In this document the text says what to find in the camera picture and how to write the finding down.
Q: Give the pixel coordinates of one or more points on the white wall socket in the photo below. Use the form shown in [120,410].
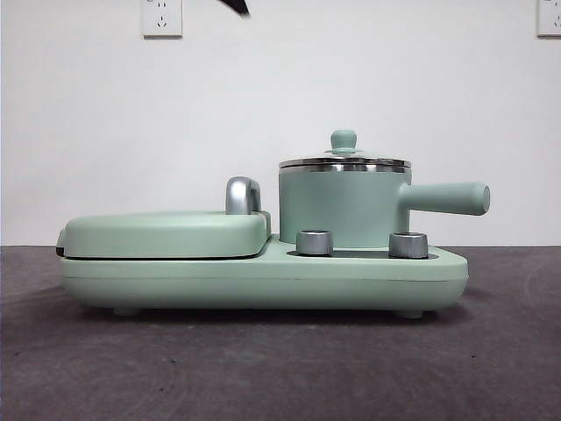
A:
[162,19]
[550,17]

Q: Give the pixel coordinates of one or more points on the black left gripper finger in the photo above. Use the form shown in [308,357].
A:
[236,5]

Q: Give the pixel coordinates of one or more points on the green breakfast machine base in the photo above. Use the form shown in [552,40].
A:
[219,280]

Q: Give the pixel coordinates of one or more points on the glass lid with green knob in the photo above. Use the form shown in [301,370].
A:
[345,140]

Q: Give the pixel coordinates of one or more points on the green griddle cover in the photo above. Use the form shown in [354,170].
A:
[166,234]

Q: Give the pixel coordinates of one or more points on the silver control knob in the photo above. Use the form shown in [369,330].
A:
[408,245]
[314,243]

